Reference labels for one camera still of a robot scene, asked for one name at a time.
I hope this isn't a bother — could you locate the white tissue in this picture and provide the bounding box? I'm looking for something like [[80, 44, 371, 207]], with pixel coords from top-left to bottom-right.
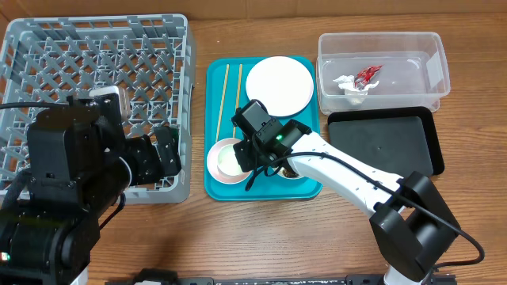
[[333, 75, 379, 106]]

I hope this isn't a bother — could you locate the red snack wrapper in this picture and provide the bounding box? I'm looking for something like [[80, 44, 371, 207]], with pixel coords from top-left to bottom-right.
[[354, 65, 383, 89]]

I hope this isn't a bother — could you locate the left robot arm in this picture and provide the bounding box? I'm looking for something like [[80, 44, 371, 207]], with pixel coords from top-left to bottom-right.
[[1, 106, 181, 284]]

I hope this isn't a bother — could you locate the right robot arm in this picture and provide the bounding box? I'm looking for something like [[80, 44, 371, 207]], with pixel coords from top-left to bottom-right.
[[232, 115, 462, 284]]

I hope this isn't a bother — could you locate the grey dishwasher rack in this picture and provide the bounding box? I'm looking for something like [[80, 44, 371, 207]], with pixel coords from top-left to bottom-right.
[[1, 13, 196, 204]]

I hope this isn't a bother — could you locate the bowl of rice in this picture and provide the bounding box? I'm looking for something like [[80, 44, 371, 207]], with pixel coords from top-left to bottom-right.
[[278, 168, 302, 180]]

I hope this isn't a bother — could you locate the small white pink plate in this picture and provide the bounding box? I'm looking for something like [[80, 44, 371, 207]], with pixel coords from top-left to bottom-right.
[[207, 138, 251, 184]]

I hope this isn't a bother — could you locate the large white plate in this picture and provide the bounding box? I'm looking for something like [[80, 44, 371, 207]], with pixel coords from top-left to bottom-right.
[[245, 56, 314, 117]]

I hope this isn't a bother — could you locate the right wooden chopstick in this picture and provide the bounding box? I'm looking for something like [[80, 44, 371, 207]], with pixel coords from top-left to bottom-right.
[[232, 63, 243, 138]]

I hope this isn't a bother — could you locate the wooden chopstick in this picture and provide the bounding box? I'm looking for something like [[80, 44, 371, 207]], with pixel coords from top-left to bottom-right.
[[215, 64, 230, 143], [232, 63, 243, 138]]

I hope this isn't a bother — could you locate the left wooden chopstick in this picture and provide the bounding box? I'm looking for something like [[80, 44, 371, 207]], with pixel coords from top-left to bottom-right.
[[215, 64, 230, 143]]

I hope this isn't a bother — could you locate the clear plastic bin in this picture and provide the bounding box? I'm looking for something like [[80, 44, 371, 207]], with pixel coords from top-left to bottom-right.
[[316, 32, 451, 115]]

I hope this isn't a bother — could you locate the black tray bin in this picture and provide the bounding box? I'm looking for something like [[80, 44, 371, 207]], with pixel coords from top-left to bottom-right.
[[327, 107, 444, 177]]

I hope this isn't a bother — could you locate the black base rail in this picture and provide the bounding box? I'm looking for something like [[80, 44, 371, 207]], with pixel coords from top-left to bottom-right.
[[105, 267, 459, 285]]

